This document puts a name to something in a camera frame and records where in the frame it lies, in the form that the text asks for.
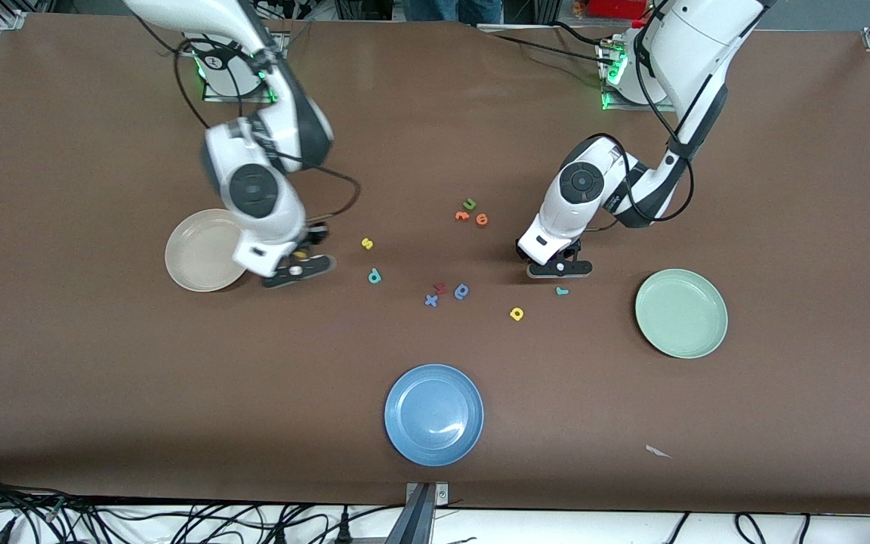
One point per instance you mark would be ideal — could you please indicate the black power plug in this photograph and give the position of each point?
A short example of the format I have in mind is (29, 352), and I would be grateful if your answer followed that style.
(343, 533)

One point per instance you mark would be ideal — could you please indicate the metal table edge bracket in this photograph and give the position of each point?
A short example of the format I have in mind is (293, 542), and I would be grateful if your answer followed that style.
(424, 495)

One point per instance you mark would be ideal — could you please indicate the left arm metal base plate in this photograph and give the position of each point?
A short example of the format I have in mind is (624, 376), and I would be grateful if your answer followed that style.
(631, 107)

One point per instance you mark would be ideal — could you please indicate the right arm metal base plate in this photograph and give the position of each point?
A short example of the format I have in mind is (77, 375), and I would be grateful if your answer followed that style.
(278, 91)

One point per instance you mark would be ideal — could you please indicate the teal letter p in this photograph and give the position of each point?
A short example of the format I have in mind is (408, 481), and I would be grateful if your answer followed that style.
(374, 277)

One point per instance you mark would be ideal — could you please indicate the person legs blue jeans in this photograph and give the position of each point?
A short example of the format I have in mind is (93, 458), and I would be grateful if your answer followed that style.
(454, 9)

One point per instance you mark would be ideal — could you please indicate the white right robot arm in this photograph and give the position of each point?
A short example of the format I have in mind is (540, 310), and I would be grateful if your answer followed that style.
(269, 219)

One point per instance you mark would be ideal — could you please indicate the beige round plate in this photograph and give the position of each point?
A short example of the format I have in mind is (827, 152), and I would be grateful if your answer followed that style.
(193, 253)

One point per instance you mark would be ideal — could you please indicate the blue round plate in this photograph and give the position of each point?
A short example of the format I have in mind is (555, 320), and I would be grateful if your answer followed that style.
(433, 415)

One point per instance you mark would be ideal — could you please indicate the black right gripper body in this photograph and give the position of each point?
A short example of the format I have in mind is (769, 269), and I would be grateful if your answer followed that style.
(316, 236)

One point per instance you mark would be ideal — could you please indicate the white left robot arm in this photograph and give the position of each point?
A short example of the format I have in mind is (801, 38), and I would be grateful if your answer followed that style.
(699, 45)

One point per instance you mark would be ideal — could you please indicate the blue letter a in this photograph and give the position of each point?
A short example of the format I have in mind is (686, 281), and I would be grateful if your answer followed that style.
(459, 293)

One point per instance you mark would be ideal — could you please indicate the green round plate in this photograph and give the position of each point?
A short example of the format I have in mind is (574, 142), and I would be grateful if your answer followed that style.
(681, 313)

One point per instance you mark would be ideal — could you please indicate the red box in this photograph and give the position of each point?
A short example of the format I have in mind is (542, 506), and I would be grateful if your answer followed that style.
(612, 7)

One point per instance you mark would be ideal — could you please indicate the white paper scrap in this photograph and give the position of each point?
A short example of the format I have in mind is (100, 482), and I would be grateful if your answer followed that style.
(656, 451)

